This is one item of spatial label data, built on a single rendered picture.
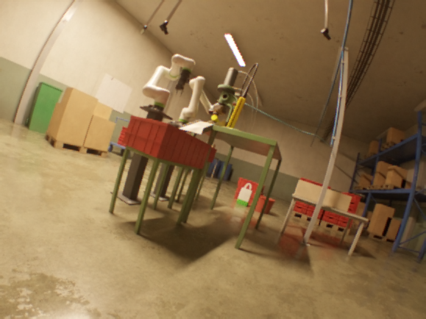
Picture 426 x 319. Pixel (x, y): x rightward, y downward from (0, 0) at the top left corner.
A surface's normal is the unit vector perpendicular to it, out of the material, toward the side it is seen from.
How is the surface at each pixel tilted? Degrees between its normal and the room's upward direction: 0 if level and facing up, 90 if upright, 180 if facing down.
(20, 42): 90
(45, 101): 94
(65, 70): 90
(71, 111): 90
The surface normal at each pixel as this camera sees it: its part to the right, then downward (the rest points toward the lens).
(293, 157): -0.40, -0.15
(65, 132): 0.88, 0.29
